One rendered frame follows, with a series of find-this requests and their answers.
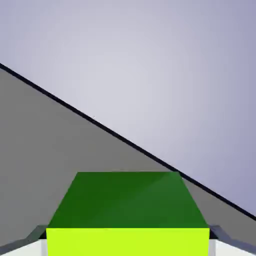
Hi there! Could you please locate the small green cube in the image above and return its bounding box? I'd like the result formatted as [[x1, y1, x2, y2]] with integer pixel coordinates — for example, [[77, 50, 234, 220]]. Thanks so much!
[[45, 171, 211, 256]]

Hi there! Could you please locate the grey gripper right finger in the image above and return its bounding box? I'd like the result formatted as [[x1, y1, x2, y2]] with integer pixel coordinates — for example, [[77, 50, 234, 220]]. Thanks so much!
[[208, 225, 256, 256]]

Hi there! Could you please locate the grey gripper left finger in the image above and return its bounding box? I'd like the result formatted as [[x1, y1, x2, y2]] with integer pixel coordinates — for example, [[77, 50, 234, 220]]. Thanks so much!
[[0, 225, 49, 256]]

